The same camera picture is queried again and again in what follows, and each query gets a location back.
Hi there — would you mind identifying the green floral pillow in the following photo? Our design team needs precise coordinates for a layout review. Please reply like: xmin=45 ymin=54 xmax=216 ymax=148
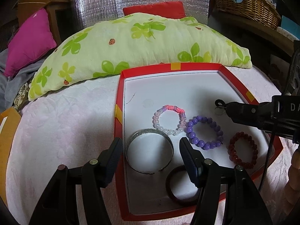
xmin=28 ymin=13 xmax=252 ymax=101

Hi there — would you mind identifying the right hand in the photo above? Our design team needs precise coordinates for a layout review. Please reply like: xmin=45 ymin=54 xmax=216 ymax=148
xmin=284 ymin=148 xmax=299 ymax=214

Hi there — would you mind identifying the silver metal bangle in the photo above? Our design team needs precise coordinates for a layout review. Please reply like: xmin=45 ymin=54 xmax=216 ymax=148
xmin=125 ymin=128 xmax=174 ymax=175

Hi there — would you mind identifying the blue cardboard box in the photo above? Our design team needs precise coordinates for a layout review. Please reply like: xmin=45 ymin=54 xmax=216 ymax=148
xmin=281 ymin=16 xmax=300 ymax=39

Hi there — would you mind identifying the red shallow box tray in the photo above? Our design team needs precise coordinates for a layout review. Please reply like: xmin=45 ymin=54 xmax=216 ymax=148
xmin=114 ymin=62 xmax=284 ymax=222

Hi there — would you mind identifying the pink white towel blanket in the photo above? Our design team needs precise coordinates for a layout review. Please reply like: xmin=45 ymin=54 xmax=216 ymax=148
xmin=6 ymin=66 xmax=297 ymax=224

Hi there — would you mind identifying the pink and white bead bracelet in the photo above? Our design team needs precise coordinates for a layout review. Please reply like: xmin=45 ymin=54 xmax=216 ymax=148
xmin=152 ymin=105 xmax=187 ymax=136

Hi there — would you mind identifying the magenta cushion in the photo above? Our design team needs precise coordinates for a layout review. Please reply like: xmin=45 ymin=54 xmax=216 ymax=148
xmin=4 ymin=9 xmax=56 ymax=77

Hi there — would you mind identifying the purple bead bracelet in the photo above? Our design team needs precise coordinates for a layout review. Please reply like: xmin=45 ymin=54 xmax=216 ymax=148
xmin=185 ymin=115 xmax=224 ymax=151

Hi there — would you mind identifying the red bead bracelet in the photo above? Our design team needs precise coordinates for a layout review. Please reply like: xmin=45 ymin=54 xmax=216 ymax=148
xmin=228 ymin=131 xmax=259 ymax=170

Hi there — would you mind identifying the wicker basket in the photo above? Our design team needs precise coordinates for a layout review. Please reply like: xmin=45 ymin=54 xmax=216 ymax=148
xmin=216 ymin=0 xmax=281 ymax=29

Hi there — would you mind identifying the wooden shelf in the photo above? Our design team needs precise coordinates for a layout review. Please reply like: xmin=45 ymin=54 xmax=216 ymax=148
xmin=211 ymin=11 xmax=293 ymax=57

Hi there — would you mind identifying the red cushion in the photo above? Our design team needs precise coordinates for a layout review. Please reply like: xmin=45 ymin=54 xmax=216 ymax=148
xmin=123 ymin=1 xmax=186 ymax=19

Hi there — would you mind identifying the grey bed sheet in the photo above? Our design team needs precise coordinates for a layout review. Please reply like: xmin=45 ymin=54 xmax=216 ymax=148
xmin=0 ymin=49 xmax=46 ymax=112

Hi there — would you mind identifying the maroon elastic hair band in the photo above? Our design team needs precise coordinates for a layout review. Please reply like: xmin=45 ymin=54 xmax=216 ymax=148
xmin=165 ymin=164 xmax=200 ymax=205

